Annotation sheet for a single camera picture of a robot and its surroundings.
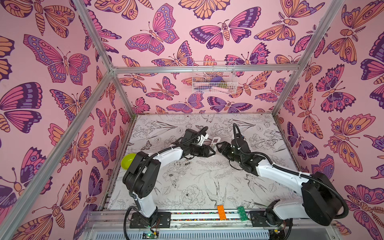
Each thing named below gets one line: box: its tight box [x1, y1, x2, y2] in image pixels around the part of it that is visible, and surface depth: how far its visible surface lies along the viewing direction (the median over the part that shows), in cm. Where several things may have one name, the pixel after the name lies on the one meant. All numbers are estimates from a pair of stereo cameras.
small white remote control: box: [210, 137, 221, 148], surface depth 91 cm
